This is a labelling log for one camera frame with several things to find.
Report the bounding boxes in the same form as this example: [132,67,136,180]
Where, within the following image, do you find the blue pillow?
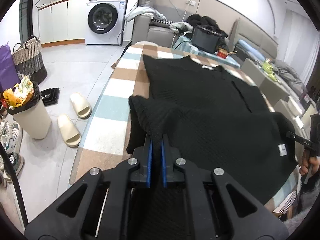
[237,39,265,62]

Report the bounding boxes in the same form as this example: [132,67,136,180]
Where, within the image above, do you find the pile of sneakers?
[0,100,25,188]

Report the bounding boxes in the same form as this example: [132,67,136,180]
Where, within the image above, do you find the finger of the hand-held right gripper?
[286,131,300,143]

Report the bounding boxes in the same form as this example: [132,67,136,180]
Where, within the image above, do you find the light grey throw blanket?
[124,5,167,22]

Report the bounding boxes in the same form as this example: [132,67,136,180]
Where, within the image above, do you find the person's right forearm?
[285,177,320,230]

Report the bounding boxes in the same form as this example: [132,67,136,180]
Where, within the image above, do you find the beige side table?
[241,57,290,105]

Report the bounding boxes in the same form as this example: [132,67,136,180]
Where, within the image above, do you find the light grey garment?
[169,21,194,34]

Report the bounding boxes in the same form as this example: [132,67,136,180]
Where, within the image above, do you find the black framed door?
[19,0,35,45]

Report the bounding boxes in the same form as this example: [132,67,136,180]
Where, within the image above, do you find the houndstooth cushion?
[150,18,174,27]

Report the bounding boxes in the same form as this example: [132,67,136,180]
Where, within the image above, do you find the plaid blanket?
[69,41,299,213]

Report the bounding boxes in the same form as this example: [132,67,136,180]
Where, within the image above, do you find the woven laundry basket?
[11,35,48,84]

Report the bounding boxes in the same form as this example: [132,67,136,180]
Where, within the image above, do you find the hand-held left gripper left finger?
[24,134,153,240]

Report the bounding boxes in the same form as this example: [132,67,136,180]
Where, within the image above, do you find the black knit sweater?
[126,54,300,240]

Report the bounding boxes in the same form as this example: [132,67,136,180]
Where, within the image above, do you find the person's right hand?
[299,149,320,177]

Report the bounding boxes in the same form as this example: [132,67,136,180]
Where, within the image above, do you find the light blue tablecloth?
[171,35,242,68]

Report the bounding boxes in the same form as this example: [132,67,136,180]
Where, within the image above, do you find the white base cabinets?
[37,0,88,48]

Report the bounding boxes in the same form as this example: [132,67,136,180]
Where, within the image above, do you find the white washing machine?
[85,0,128,46]

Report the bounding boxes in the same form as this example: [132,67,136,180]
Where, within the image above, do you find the striped cloth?
[274,191,298,215]

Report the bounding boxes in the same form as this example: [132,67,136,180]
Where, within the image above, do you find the green plush toy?
[261,60,278,82]

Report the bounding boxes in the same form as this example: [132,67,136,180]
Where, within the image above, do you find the grey duvet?
[271,59,307,90]

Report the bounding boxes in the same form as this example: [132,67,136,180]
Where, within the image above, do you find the white curtain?
[285,7,318,80]

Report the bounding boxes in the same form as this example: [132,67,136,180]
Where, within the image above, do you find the beige trash bin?
[2,76,52,140]

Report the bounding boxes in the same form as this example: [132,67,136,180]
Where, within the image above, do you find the purple bag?
[0,42,22,93]

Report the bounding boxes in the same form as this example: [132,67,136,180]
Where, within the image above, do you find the beige slipper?
[69,92,92,119]
[57,113,82,147]

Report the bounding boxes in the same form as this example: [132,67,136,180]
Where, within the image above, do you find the black jacket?
[186,14,229,53]

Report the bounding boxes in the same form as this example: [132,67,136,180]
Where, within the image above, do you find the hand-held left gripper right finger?
[160,133,289,240]

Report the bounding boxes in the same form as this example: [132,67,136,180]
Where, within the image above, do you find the grey sofa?
[131,14,193,50]

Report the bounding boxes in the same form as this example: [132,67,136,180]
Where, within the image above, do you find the black cable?
[0,146,29,227]

